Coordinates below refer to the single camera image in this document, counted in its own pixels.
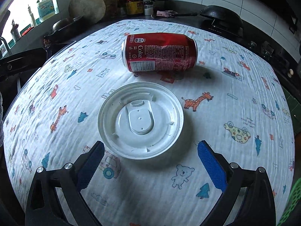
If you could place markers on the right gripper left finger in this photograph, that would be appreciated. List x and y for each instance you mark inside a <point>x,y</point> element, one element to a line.
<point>43,205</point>

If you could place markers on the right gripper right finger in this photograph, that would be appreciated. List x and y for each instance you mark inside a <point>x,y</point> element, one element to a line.
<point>257,208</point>

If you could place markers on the white plastic cup lid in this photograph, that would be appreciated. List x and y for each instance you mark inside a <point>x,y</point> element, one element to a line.
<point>140,120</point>

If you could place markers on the red Coke can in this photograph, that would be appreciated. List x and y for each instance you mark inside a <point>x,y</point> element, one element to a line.
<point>159,51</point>

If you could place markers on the green plastic basket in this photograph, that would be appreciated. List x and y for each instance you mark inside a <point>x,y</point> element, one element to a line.
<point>294,198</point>

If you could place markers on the steel bowl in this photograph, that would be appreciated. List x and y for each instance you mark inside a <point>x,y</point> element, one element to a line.
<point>66,29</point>

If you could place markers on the detergent bottle on windowsill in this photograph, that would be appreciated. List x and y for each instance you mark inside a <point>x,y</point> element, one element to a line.
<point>45,9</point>

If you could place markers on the round wooden chopping board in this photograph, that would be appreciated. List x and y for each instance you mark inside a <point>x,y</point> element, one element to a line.
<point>93,11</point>

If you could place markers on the printed white tablecloth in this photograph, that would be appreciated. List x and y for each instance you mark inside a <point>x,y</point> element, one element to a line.
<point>231,98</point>

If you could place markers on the yellow-label oil bottle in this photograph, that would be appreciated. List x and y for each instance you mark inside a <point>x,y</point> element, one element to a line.
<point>134,7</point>

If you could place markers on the black gas stove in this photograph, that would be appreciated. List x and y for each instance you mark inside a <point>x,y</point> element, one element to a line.
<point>274,53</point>

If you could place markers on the small white jar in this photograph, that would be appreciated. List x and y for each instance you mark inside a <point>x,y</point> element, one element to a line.
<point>148,8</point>

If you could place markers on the pink cloth rag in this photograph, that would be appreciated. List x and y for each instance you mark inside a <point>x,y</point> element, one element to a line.
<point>166,14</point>

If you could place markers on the black wok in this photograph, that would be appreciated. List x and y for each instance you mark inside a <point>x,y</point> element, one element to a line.
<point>216,19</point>

